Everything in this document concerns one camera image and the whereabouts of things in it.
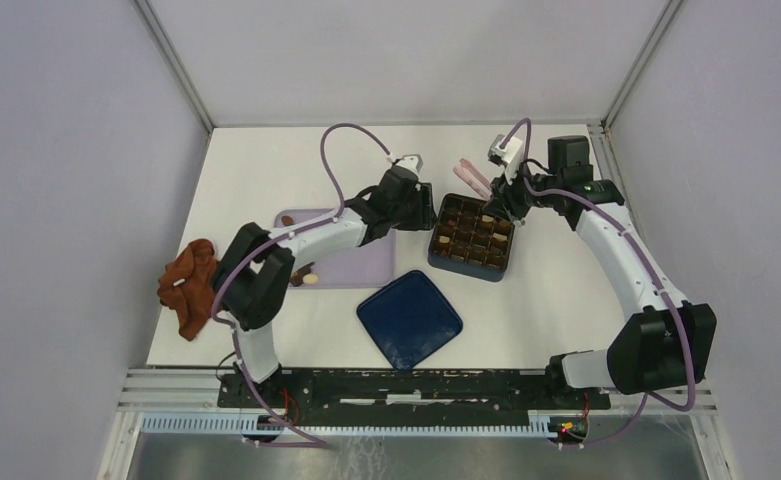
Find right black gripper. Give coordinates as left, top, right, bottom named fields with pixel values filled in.
left=482, top=158, right=562, bottom=223

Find white oval chocolate bottom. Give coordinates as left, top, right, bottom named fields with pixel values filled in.
left=302, top=273, right=319, bottom=285

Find brown crumpled cloth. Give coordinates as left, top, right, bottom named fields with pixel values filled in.
left=157, top=238, right=219, bottom=341

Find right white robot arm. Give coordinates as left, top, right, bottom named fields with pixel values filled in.
left=485, top=135, right=717, bottom=411

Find blue tin chocolate box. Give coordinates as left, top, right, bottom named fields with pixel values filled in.
left=427, top=193, right=515, bottom=283

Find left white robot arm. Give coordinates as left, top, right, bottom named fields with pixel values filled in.
left=210, top=166, right=437, bottom=408

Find pink tongs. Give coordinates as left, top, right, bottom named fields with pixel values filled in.
left=453, top=158, right=492, bottom=200

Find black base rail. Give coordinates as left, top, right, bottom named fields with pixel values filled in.
left=217, top=368, right=611, bottom=427

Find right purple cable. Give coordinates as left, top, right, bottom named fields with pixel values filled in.
left=499, top=118, right=697, bottom=449

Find purple chocolate tray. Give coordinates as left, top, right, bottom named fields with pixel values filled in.
left=289, top=230, right=396, bottom=290

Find blue tin lid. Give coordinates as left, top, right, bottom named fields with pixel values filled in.
left=356, top=270, right=463, bottom=372

